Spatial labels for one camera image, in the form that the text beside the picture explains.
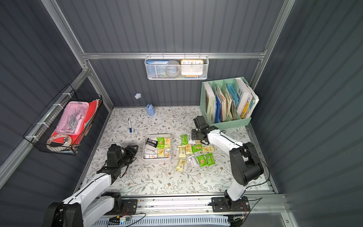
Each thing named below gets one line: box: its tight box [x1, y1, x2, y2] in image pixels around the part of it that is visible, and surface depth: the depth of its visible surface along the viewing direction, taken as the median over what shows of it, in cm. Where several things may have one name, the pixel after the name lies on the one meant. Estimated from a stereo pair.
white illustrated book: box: [234, 77, 260, 119], surface depth 98 cm
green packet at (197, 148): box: [191, 144, 203, 154], surface depth 96 cm
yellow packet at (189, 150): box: [185, 143, 194, 155], surface depth 96 cm
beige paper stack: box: [216, 84, 233, 123], surface depth 98 cm
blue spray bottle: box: [146, 103, 156, 117], surface depth 114 cm
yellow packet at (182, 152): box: [178, 145, 187, 159], surface depth 95 cm
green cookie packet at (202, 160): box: [196, 154, 208, 167], surface depth 91 cm
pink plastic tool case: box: [54, 101, 90, 136], surface depth 74 cm
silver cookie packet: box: [186, 154, 199, 166], surface depth 91 cm
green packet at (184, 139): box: [180, 134, 189, 145], surface depth 101 cm
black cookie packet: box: [145, 137, 158, 149], surface depth 98 cm
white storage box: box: [141, 133, 173, 164], surface depth 91 cm
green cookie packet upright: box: [156, 137, 165, 149], surface depth 98 cm
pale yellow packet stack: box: [164, 137, 172, 149], surface depth 96 cm
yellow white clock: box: [180, 59, 204, 77], surface depth 90 cm
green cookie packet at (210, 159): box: [205, 152, 216, 166], surface depth 91 cm
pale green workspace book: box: [203, 82, 217, 124], surface depth 98 cm
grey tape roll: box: [164, 60, 181, 79], surface depth 90 cm
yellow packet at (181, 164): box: [175, 158, 187, 172], surface depth 89 cm
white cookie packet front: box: [144, 153, 158, 159], surface depth 91 cm
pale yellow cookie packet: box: [157, 147, 165, 158], surface depth 93 cm
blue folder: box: [214, 95, 222, 123], surface depth 96 cm
